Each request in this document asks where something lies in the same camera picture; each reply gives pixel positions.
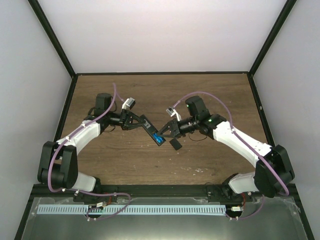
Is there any blue battery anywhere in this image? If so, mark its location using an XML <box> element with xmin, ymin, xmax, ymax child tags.
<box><xmin>153</xmin><ymin>133</ymin><xmax>165</xmax><ymax>144</ymax></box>

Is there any black battery cover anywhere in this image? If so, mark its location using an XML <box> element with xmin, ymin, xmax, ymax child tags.
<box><xmin>169</xmin><ymin>138</ymin><xmax>182</xmax><ymax>151</ymax></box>

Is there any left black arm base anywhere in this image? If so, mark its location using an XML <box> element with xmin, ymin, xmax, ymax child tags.
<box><xmin>74</xmin><ymin>183</ymin><xmax>118</xmax><ymax>204</ymax></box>

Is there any black remote control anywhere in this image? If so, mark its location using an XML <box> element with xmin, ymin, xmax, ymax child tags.
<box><xmin>142</xmin><ymin>114</ymin><xmax>166</xmax><ymax>146</ymax></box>

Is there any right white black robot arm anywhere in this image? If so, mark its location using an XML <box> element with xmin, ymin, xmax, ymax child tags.
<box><xmin>156</xmin><ymin>91</ymin><xmax>295</xmax><ymax>202</ymax></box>

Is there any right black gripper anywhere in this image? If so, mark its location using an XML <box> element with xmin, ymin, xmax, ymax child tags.
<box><xmin>157</xmin><ymin>116</ymin><xmax>199</xmax><ymax>139</ymax></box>

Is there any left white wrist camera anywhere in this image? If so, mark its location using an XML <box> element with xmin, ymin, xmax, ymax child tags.
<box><xmin>121</xmin><ymin>97</ymin><xmax>136</xmax><ymax>111</ymax></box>

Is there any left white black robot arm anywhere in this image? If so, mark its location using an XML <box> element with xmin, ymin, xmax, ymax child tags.
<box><xmin>37</xmin><ymin>93</ymin><xmax>144</xmax><ymax>202</ymax></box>

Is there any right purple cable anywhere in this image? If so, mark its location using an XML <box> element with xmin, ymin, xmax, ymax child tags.
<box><xmin>172</xmin><ymin>91</ymin><xmax>290</xmax><ymax>221</ymax></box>

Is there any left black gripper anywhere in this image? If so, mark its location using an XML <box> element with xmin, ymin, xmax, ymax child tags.
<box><xmin>106</xmin><ymin>109</ymin><xmax>146</xmax><ymax>131</ymax></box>

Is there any black aluminium frame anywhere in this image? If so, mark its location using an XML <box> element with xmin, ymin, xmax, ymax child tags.
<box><xmin>15</xmin><ymin>0</ymin><xmax>314</xmax><ymax>240</ymax></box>

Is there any light blue slotted cable duct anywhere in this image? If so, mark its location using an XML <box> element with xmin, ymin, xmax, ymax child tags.
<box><xmin>36</xmin><ymin>204</ymin><xmax>226</xmax><ymax>216</ymax></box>

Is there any grey metal front plate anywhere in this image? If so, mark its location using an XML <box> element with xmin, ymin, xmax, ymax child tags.
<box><xmin>22</xmin><ymin>197</ymin><xmax>307</xmax><ymax>240</ymax></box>

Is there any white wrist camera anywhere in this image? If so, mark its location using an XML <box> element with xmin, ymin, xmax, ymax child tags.
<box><xmin>166</xmin><ymin>106</ymin><xmax>182</xmax><ymax>122</ymax></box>
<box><xmin>121</xmin><ymin>97</ymin><xmax>136</xmax><ymax>111</ymax></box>

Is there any purple cable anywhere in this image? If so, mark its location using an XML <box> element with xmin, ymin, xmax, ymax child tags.
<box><xmin>47</xmin><ymin>82</ymin><xmax>132</xmax><ymax>222</ymax></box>
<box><xmin>172</xmin><ymin>91</ymin><xmax>290</xmax><ymax>221</ymax></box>

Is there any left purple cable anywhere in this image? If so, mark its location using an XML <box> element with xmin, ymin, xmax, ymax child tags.
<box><xmin>47</xmin><ymin>82</ymin><xmax>132</xmax><ymax>222</ymax></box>

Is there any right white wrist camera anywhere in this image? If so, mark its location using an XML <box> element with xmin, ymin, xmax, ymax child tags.
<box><xmin>166</xmin><ymin>106</ymin><xmax>182</xmax><ymax>122</ymax></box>

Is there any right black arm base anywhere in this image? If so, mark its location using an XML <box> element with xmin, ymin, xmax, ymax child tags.
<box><xmin>205</xmin><ymin>174</ymin><xmax>249</xmax><ymax>203</ymax></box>

